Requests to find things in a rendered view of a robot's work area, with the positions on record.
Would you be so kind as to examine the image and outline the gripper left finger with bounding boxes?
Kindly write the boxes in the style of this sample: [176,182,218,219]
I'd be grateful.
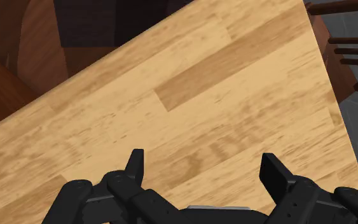
[41,148,186,224]

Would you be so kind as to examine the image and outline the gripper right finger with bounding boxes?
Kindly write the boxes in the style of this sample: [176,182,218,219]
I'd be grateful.
[259,152,358,224]

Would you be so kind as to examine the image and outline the light wooden table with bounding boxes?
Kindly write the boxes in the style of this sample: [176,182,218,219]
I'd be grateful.
[0,0,358,224]

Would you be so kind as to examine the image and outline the dark wooden spindle chair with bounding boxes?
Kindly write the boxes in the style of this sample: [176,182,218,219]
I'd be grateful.
[304,0,358,105]

